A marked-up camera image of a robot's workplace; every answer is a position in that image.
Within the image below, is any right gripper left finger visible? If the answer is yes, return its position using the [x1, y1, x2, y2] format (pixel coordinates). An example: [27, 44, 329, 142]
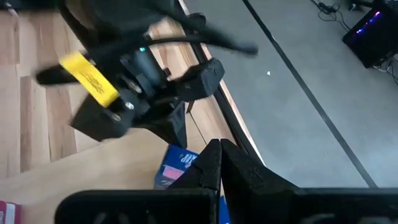
[55, 138, 223, 224]

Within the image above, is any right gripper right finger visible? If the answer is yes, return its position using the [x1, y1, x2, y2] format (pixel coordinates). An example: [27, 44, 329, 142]
[220, 138, 398, 224]

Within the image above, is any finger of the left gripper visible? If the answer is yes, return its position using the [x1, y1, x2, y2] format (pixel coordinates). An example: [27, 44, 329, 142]
[71, 93, 187, 149]
[174, 57, 225, 102]

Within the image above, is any blue Frosted Flakes cereal box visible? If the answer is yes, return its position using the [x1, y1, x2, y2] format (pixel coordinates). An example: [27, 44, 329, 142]
[154, 144, 231, 224]

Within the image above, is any pink cereal box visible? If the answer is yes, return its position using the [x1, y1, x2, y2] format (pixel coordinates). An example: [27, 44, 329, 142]
[0, 200, 22, 224]

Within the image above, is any yellow label sticker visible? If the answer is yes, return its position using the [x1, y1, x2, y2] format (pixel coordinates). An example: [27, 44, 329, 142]
[58, 50, 121, 108]

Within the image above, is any black table clamp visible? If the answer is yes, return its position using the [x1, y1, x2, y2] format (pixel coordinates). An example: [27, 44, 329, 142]
[186, 12, 208, 30]

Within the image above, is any black computer tower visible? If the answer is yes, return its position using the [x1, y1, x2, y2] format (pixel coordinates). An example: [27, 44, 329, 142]
[341, 0, 398, 69]

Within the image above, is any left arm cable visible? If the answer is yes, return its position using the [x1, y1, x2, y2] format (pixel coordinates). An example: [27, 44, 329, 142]
[146, 32, 259, 57]

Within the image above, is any wooden shelf with black frame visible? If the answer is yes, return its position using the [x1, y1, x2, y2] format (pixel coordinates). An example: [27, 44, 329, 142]
[0, 126, 218, 224]

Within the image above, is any black floor cable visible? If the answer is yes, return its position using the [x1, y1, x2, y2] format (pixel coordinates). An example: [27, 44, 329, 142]
[310, 0, 354, 32]

